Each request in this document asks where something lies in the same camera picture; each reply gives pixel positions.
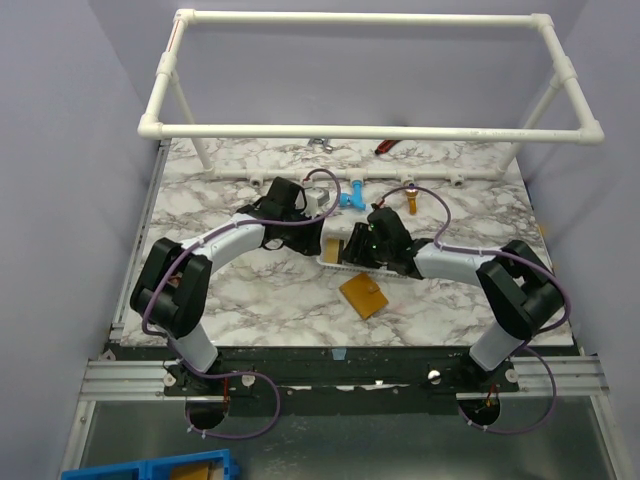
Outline white plastic basket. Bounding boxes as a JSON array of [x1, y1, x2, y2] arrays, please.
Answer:
[[317, 230, 419, 280]]

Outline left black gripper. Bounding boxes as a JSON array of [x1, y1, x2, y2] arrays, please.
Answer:
[[281, 206, 325, 257]]

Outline tan leather card holder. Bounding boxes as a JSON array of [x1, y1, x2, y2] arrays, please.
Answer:
[[339, 273, 388, 320]]

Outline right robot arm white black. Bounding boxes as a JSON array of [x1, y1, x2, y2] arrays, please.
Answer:
[[342, 207, 569, 392]]

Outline metal clamp fitting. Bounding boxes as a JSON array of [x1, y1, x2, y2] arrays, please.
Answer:
[[307, 138, 333, 153]]

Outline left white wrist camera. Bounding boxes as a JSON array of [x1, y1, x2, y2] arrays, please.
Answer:
[[303, 187, 330, 217]]

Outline aluminium rail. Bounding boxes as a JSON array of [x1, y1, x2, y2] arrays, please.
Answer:
[[79, 361, 166, 402]]

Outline purple cable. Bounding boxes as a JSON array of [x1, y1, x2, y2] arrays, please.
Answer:
[[372, 185, 574, 434], [141, 168, 343, 441]]

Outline blue pipe valve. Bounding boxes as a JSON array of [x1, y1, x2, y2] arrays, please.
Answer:
[[338, 180, 367, 211]]

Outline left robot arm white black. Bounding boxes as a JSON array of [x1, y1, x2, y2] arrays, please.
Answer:
[[129, 177, 326, 395]]

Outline white PVC pipe frame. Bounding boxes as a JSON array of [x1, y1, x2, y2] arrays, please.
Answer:
[[137, 9, 605, 183]]

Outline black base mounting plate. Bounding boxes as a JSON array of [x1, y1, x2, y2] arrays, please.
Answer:
[[164, 347, 519, 417]]

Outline blue plastic bin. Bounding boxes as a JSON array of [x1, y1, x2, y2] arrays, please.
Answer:
[[60, 449, 240, 480]]

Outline gold pipe valve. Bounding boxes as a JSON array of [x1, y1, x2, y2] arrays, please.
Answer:
[[404, 181, 419, 215]]

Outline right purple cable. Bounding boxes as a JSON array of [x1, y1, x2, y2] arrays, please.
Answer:
[[372, 185, 574, 434]]

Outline red handled tool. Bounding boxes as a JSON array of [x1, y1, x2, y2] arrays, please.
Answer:
[[374, 140, 399, 155]]

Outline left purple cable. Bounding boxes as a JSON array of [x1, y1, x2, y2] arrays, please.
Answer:
[[141, 168, 343, 441]]

